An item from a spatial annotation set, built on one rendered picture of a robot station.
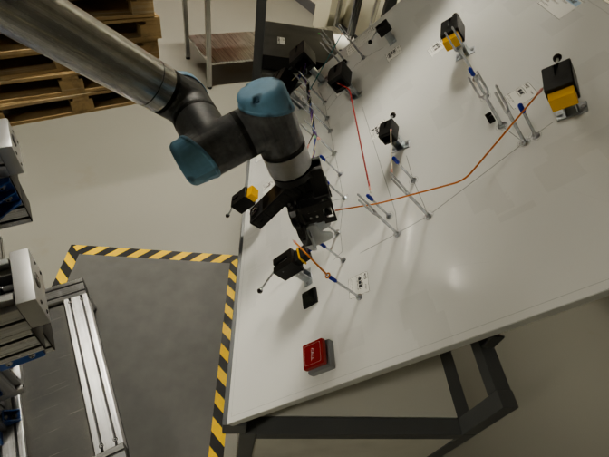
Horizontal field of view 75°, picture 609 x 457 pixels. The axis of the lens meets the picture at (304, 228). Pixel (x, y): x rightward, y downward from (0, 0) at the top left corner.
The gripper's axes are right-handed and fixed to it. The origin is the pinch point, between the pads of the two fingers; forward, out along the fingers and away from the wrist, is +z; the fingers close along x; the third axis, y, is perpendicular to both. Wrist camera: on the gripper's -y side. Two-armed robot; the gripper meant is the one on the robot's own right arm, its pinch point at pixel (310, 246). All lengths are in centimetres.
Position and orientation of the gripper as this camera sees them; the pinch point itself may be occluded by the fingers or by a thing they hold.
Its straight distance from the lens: 81.7
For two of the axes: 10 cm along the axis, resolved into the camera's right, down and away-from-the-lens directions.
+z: 2.8, 6.6, 6.9
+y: 9.6, -2.6, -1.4
